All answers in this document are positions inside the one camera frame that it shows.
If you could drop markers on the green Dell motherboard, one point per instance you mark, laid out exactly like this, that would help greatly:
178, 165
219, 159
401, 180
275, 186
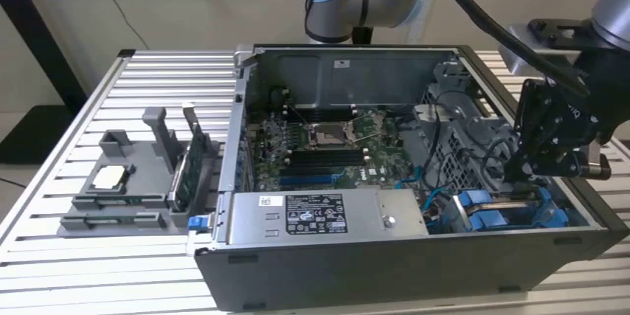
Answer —
384, 156

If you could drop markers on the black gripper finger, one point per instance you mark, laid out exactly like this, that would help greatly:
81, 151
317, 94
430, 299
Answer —
556, 163
534, 104

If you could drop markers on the green graphics card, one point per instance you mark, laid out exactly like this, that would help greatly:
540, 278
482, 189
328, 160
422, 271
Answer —
190, 175

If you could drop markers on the black RAM slot bank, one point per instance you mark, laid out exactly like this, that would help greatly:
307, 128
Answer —
328, 158
320, 112

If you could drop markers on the black and grey PC case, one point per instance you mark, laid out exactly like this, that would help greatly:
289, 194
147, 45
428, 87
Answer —
345, 274

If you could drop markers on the small cylindrical wrist camera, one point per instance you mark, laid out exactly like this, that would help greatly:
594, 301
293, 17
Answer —
598, 167

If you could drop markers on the black stand with base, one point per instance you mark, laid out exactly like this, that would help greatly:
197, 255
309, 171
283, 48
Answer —
30, 134

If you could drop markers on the blue case latch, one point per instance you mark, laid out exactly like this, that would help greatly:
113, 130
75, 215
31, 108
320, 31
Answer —
198, 223

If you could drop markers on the black expansion slot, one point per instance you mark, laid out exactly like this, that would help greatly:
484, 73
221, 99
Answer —
305, 184

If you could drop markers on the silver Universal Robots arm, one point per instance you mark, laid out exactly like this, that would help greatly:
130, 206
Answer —
345, 9

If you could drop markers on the metal disk bay cage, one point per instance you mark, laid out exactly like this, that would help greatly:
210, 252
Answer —
456, 160

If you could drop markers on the green RAM stick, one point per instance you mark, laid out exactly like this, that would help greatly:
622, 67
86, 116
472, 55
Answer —
129, 200

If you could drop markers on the black camera bracket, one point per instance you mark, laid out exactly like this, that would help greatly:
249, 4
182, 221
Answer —
538, 25

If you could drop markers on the grey parts rack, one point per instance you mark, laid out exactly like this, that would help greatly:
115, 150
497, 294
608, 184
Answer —
158, 127

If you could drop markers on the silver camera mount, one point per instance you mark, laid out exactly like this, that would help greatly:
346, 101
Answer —
509, 64

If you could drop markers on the CPU socket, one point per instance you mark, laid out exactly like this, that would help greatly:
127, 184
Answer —
325, 134

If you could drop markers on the silver CPU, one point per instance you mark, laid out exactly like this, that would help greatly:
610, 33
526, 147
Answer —
110, 176

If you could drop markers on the grey power supply unit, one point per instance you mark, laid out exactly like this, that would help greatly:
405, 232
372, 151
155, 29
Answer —
365, 215

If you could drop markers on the blue expansion slot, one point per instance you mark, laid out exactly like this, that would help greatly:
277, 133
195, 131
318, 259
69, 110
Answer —
310, 179

